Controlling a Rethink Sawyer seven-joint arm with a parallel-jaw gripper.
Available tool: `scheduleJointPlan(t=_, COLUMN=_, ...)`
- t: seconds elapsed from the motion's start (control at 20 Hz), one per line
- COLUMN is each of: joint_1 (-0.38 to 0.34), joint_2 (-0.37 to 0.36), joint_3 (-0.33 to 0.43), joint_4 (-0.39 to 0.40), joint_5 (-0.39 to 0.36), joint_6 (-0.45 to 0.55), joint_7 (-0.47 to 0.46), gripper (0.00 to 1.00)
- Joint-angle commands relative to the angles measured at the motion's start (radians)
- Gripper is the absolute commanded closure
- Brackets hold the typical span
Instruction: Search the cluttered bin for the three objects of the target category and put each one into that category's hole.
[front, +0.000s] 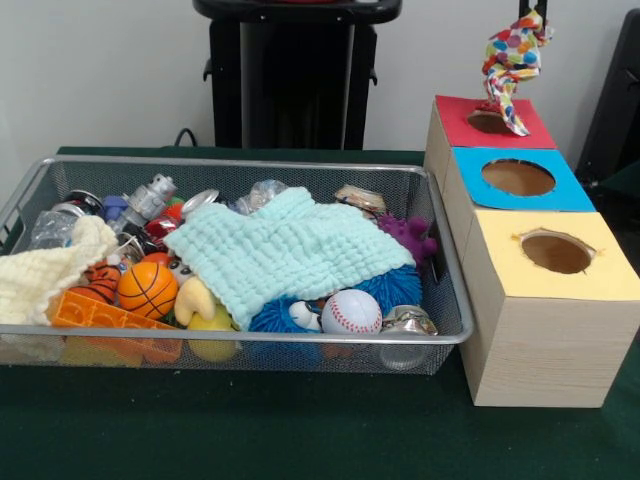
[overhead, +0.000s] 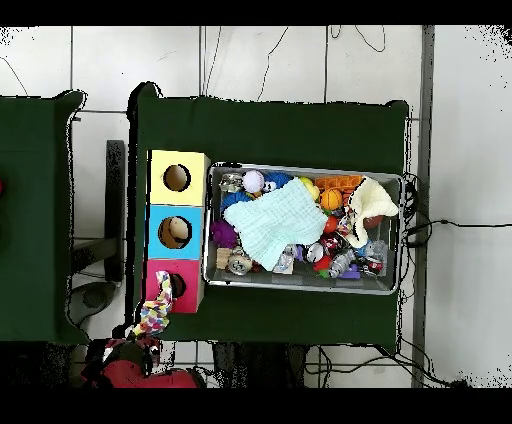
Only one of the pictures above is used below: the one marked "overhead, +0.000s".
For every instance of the dark green side table cloth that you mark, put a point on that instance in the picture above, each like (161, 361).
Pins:
(32, 220)

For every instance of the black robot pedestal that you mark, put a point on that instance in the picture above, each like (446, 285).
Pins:
(264, 368)

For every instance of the orange plastic building block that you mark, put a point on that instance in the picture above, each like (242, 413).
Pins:
(338, 183)

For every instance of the grey round floor object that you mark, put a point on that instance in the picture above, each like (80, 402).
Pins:
(94, 298)

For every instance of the white toy baseball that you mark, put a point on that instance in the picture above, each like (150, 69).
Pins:
(253, 181)

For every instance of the cream knitted cloth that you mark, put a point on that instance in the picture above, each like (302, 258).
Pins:
(372, 196)

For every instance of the wooden box with three holes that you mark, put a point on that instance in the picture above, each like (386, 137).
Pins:
(192, 248)

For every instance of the blue spiky rubber ball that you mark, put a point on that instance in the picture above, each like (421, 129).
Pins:
(278, 179)
(234, 200)

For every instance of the orange toy basketball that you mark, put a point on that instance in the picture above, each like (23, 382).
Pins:
(331, 199)

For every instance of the crushed silver can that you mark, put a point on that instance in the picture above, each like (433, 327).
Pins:
(230, 182)

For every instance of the purple spiky rubber toy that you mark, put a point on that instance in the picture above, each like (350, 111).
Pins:
(224, 234)

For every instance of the mint green waffle cloth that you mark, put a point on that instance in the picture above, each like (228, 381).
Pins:
(276, 224)

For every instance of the colourful dotted cloth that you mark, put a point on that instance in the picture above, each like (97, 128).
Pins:
(154, 316)

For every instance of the black upright panel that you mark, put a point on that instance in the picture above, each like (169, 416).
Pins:
(115, 200)

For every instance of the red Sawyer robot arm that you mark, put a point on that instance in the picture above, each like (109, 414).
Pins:
(152, 376)

